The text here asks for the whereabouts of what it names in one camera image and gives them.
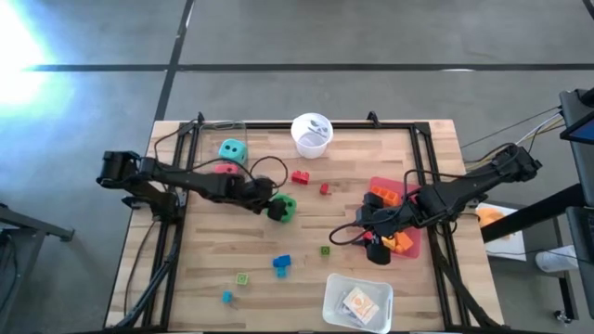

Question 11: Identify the white plastic bin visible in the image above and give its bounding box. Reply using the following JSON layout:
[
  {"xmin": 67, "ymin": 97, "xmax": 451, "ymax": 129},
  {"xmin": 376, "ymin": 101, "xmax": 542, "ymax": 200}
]
[{"xmin": 322, "ymin": 272, "xmax": 394, "ymax": 334}]

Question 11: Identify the grey cable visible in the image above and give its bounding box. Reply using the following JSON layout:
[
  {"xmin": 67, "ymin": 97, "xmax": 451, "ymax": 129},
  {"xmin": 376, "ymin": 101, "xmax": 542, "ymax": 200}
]
[{"xmin": 458, "ymin": 105, "xmax": 563, "ymax": 151}]

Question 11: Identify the black computer desk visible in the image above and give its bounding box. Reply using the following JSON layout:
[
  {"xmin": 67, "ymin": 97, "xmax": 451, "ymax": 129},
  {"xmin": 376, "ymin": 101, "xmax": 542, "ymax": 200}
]
[{"xmin": 559, "ymin": 86, "xmax": 594, "ymax": 208}]

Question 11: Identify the green foam die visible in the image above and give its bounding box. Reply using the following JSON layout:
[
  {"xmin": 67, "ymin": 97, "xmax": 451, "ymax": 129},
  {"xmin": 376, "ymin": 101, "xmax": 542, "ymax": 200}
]
[{"xmin": 266, "ymin": 193, "xmax": 298, "ymax": 224}]

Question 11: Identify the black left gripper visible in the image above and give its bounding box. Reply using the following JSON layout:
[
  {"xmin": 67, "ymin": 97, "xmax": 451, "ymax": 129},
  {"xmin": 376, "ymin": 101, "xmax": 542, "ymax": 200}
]
[{"xmin": 233, "ymin": 175, "xmax": 289, "ymax": 223}]

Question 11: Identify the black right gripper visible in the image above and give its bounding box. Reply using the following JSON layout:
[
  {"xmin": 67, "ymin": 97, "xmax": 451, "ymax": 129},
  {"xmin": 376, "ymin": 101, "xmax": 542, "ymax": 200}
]
[{"xmin": 355, "ymin": 190, "xmax": 426, "ymax": 267}]

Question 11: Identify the white cup with pumpkin face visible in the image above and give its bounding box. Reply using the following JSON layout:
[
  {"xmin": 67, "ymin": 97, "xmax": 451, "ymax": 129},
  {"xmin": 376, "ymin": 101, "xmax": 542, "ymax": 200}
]
[{"xmin": 290, "ymin": 111, "xmax": 334, "ymax": 160}]

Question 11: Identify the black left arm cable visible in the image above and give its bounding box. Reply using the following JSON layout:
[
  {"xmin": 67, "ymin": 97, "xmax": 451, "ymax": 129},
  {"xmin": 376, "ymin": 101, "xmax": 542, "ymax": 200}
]
[{"xmin": 152, "ymin": 120, "xmax": 199, "ymax": 162}]

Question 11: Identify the black left wrist camera cable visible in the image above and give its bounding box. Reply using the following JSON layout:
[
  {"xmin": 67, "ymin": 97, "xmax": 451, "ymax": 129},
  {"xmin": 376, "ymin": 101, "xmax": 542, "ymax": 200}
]
[{"xmin": 249, "ymin": 155, "xmax": 290, "ymax": 189}]

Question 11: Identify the pink plastic bin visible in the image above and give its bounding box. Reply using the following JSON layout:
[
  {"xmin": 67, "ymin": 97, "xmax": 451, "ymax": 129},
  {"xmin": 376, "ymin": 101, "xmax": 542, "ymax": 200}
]
[{"xmin": 368, "ymin": 175, "xmax": 423, "ymax": 260}]

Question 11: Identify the long orange brick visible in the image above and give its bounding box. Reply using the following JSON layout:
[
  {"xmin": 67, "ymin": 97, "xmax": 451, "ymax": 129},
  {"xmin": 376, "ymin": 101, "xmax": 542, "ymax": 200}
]
[{"xmin": 370, "ymin": 185, "xmax": 403, "ymax": 208}]

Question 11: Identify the black diagonal strut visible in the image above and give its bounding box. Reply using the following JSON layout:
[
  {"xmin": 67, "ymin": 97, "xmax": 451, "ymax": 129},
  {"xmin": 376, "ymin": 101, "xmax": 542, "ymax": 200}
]
[{"xmin": 480, "ymin": 183, "xmax": 588, "ymax": 244}]

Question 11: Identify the white box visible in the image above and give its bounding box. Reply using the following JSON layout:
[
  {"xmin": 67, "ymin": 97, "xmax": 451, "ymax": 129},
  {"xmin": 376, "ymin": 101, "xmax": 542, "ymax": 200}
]
[{"xmin": 475, "ymin": 202, "xmax": 528, "ymax": 262}]

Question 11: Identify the person's shoe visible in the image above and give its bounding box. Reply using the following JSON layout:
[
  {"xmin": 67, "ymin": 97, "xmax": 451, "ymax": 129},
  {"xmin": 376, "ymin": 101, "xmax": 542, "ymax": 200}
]
[{"xmin": 535, "ymin": 250, "xmax": 581, "ymax": 274}]

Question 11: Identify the black aluminium table frame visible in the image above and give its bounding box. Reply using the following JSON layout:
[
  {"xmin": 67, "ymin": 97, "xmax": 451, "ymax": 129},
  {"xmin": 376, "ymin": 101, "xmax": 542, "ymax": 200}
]
[{"xmin": 113, "ymin": 119, "xmax": 514, "ymax": 334}]

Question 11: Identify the grey table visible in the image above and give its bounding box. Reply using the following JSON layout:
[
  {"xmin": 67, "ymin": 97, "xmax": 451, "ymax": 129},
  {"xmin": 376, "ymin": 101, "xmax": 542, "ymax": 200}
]
[{"xmin": 0, "ymin": 199, "xmax": 76, "ymax": 326}]

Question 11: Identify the clear plastic bin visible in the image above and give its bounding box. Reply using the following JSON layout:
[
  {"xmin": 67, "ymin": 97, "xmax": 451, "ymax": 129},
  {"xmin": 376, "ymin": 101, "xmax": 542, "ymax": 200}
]
[{"xmin": 198, "ymin": 120, "xmax": 251, "ymax": 185}]

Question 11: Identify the orange object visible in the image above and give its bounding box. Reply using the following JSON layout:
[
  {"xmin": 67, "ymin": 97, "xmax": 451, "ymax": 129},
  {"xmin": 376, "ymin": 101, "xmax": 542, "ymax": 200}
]
[{"xmin": 476, "ymin": 207, "xmax": 506, "ymax": 228}]

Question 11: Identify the teal foam die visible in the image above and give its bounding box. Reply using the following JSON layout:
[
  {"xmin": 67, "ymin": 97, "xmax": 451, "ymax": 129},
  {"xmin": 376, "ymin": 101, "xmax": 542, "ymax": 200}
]
[{"xmin": 217, "ymin": 137, "xmax": 250, "ymax": 167}]

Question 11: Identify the blue-lit screen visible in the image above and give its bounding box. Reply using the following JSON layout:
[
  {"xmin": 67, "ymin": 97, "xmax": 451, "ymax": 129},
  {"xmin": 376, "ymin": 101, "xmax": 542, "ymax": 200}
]
[{"xmin": 560, "ymin": 110, "xmax": 594, "ymax": 145}]

